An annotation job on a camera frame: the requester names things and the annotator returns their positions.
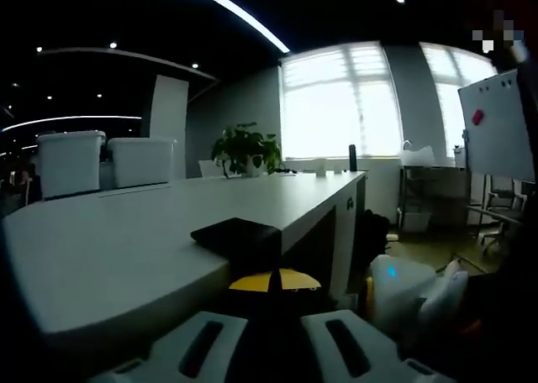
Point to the potted green plant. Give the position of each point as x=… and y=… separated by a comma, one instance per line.
x=244, y=148

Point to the whiteboard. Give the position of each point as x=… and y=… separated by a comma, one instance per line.
x=500, y=135

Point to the white bag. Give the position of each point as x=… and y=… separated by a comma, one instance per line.
x=418, y=156

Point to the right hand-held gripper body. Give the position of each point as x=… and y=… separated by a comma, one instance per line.
x=399, y=299

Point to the black backpack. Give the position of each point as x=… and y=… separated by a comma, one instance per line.
x=376, y=232

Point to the white storage bin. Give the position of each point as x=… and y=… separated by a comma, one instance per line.
x=69, y=164
x=140, y=162

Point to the dark tall bottle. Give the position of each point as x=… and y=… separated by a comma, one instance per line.
x=352, y=158

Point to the white chair back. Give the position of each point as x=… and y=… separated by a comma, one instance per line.
x=210, y=169

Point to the red magnet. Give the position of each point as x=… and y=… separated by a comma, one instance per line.
x=478, y=117

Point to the metal frame chair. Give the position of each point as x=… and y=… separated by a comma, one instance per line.
x=502, y=206

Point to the white desk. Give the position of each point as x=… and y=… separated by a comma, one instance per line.
x=126, y=240

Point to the metal shelf table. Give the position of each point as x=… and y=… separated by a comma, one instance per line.
x=433, y=194

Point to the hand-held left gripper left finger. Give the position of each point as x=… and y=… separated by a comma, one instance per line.
x=159, y=358

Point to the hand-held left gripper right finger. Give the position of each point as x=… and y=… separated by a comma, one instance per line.
x=386, y=362

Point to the black fixed fixture clamp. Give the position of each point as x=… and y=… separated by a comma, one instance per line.
x=235, y=240

